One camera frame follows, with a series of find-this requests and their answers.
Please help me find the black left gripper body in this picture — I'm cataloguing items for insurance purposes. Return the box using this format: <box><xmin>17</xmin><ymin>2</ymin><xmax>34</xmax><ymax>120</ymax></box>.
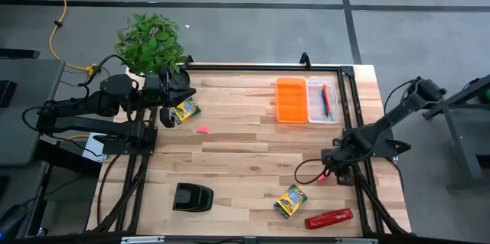
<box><xmin>144</xmin><ymin>67</ymin><xmax>173</xmax><ymax>103</ymax></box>

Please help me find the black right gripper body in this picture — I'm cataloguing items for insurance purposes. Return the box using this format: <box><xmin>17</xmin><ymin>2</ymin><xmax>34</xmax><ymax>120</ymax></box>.
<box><xmin>321</xmin><ymin>146</ymin><xmax>355</xmax><ymax>172</ymax></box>

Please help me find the yellow green crayon box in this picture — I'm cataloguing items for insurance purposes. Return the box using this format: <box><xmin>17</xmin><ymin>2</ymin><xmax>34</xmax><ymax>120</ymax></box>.
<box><xmin>273</xmin><ymin>184</ymin><xmax>309</xmax><ymax>220</ymax></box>
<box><xmin>172</xmin><ymin>98</ymin><xmax>201</xmax><ymax>125</ymax></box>

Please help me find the clear plastic pencil box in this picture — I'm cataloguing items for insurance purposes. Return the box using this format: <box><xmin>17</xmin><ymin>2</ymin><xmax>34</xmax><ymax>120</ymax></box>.
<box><xmin>305</xmin><ymin>78</ymin><xmax>340</xmax><ymax>125</ymax></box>

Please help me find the orange pencil box lid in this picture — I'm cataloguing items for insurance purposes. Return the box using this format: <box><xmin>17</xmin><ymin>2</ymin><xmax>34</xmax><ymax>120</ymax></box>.
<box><xmin>275</xmin><ymin>77</ymin><xmax>309</xmax><ymax>124</ymax></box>

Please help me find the black plant pot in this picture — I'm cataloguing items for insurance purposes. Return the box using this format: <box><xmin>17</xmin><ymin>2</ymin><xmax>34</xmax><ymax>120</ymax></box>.
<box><xmin>171</xmin><ymin>68</ymin><xmax>191</xmax><ymax>88</ymax></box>

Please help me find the green leafy plant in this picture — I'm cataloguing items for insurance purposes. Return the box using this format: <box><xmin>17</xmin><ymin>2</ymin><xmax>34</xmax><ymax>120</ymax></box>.
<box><xmin>114</xmin><ymin>11</ymin><xmax>191</xmax><ymax>78</ymax></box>

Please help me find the red stapler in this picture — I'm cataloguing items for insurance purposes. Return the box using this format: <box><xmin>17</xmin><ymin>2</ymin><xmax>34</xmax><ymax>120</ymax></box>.
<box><xmin>305</xmin><ymin>207</ymin><xmax>354</xmax><ymax>231</ymax></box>

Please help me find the white paper sheet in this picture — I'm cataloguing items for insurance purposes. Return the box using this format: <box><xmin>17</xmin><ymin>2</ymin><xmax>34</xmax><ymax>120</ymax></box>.
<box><xmin>82</xmin><ymin>132</ymin><xmax>106</xmax><ymax>163</ymax></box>

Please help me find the dark metal cart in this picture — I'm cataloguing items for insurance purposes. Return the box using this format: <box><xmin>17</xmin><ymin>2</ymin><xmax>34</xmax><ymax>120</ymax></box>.
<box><xmin>422</xmin><ymin>73</ymin><xmax>490</xmax><ymax>182</ymax></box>

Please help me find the black flat bar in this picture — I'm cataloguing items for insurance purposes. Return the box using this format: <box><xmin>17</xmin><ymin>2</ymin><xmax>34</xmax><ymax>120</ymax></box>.
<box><xmin>0</xmin><ymin>47</ymin><xmax>41</xmax><ymax>60</ymax></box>

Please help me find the grey side table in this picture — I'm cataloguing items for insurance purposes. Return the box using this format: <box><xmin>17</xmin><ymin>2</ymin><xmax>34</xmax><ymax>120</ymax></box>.
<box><xmin>0</xmin><ymin>58</ymin><xmax>66</xmax><ymax>167</ymax></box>

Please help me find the black device on side table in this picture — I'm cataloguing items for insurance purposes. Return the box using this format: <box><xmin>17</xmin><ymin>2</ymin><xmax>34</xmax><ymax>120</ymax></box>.
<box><xmin>0</xmin><ymin>79</ymin><xmax>18</xmax><ymax>108</ymax></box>

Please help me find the black computer mouse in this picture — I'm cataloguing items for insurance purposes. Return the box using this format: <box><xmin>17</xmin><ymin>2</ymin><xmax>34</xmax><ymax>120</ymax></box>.
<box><xmin>0</xmin><ymin>203</ymin><xmax>28</xmax><ymax>239</ymax></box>

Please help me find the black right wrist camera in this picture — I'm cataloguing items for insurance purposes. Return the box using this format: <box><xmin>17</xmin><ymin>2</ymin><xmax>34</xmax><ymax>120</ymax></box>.
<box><xmin>336</xmin><ymin>167</ymin><xmax>354</xmax><ymax>187</ymax></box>

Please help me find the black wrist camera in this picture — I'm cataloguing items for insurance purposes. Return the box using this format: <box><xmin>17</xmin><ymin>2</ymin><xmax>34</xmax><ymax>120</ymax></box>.
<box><xmin>336</xmin><ymin>167</ymin><xmax>354</xmax><ymax>187</ymax></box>
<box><xmin>159</xmin><ymin>106</ymin><xmax>176</xmax><ymax>129</ymax></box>

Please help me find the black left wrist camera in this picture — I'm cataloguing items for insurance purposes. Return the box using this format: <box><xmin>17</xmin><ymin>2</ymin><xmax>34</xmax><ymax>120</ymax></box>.
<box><xmin>159</xmin><ymin>106</ymin><xmax>176</xmax><ymax>129</ymax></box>

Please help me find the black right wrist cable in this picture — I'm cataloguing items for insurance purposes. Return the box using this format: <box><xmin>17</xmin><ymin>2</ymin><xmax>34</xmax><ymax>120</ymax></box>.
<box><xmin>293</xmin><ymin>158</ymin><xmax>328</xmax><ymax>185</ymax></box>

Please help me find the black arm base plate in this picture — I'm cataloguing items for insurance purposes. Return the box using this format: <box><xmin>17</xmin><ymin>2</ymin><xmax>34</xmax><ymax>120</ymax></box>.
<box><xmin>102</xmin><ymin>125</ymin><xmax>158</xmax><ymax>157</ymax></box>
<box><xmin>342</xmin><ymin>127</ymin><xmax>399</xmax><ymax>160</ymax></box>

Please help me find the yellow extension cable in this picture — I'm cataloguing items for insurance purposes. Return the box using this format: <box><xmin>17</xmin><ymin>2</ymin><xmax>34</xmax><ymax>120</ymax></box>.
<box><xmin>45</xmin><ymin>0</ymin><xmax>97</xmax><ymax>76</ymax></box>

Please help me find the black aluminium table frame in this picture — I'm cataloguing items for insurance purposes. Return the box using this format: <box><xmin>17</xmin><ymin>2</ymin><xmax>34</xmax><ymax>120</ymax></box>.
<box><xmin>86</xmin><ymin>53</ymin><xmax>413</xmax><ymax>237</ymax></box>

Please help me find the silver rail bracket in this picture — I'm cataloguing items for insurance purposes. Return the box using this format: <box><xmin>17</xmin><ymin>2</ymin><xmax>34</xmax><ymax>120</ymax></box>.
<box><xmin>121</xmin><ymin>236</ymin><xmax>165</xmax><ymax>244</ymax></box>
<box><xmin>335</xmin><ymin>238</ymin><xmax>379</xmax><ymax>244</ymax></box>

